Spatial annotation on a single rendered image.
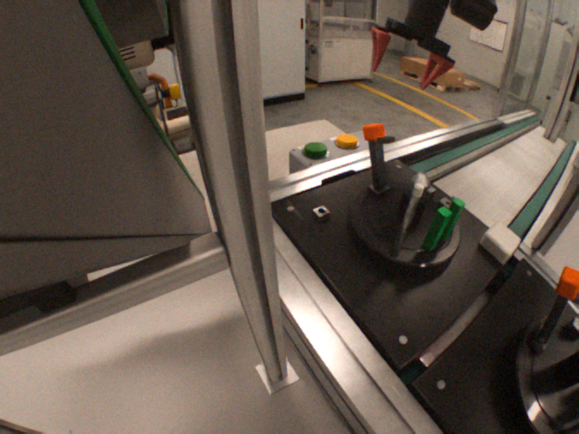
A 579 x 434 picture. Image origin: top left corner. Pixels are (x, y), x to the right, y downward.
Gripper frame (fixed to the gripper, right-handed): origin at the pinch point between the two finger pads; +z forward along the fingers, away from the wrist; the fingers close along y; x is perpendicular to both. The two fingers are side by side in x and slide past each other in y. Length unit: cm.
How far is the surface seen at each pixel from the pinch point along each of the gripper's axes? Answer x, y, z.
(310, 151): -9.3, -12.4, 14.7
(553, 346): -43.7, 11.6, 4.2
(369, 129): -19.7, -8.3, 3.0
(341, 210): -23.4, -8.5, 12.8
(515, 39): 38, 48, -23
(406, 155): -5.8, 5.4, 12.4
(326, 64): 381, 28, 102
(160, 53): 217, -161, 75
